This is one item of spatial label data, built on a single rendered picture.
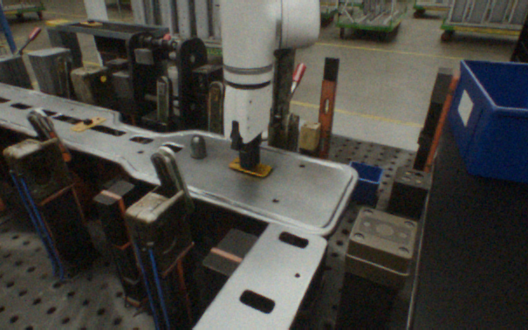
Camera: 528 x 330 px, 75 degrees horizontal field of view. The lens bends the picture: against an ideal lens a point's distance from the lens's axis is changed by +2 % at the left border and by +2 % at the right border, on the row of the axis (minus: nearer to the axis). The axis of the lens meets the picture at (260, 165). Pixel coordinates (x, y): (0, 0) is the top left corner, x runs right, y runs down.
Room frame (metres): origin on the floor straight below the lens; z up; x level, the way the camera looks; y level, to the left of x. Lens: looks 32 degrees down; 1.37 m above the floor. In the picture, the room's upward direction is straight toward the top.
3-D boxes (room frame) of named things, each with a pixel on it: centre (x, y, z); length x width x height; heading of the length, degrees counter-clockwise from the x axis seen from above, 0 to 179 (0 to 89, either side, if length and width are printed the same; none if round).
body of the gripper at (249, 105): (0.58, 0.02, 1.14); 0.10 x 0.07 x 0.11; 153
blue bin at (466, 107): (0.63, -0.49, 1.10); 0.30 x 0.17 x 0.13; 163
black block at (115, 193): (0.51, 0.27, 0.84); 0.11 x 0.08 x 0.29; 153
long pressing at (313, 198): (0.79, 0.46, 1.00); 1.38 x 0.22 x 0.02; 63
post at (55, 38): (1.31, 0.72, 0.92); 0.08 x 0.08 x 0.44; 63
